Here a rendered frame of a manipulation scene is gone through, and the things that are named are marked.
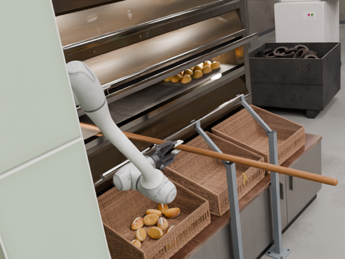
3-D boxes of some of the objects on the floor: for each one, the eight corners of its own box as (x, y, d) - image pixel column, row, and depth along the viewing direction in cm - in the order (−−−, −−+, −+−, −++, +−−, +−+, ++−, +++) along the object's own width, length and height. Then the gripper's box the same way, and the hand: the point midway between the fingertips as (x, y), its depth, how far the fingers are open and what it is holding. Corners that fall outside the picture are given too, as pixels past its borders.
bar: (138, 353, 254) (97, 172, 210) (254, 237, 338) (243, 91, 295) (179, 382, 233) (144, 188, 190) (292, 250, 318) (286, 95, 275)
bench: (46, 375, 249) (19, 294, 227) (265, 183, 410) (261, 125, 389) (112, 435, 212) (88, 346, 191) (324, 198, 374) (323, 135, 352)
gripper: (141, 146, 206) (173, 128, 222) (146, 177, 212) (177, 156, 228) (153, 149, 201) (185, 130, 217) (157, 180, 207) (189, 160, 223)
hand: (177, 146), depth 220 cm, fingers closed on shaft, 3 cm apart
